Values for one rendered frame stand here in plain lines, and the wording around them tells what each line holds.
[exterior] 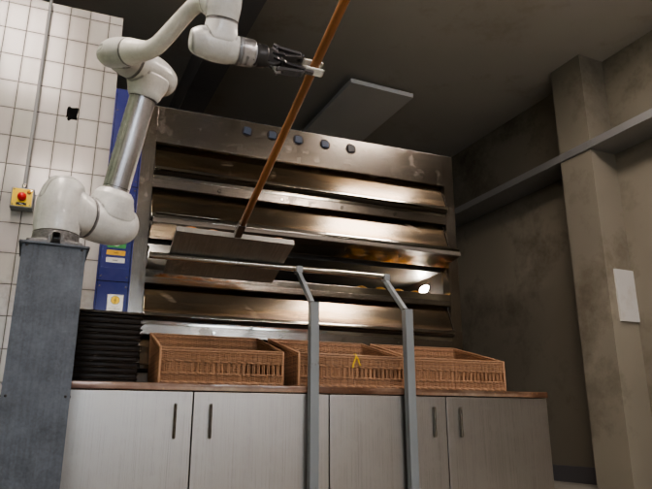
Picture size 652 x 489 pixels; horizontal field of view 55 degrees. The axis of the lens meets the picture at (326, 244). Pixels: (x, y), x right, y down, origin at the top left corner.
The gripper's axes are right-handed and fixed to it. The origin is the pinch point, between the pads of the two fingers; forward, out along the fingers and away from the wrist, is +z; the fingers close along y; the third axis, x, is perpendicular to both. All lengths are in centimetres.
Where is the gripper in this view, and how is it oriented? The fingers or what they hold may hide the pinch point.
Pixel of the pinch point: (312, 67)
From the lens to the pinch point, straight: 219.0
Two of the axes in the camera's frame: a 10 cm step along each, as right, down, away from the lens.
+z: 9.3, 1.1, 3.6
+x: 3.6, -5.5, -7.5
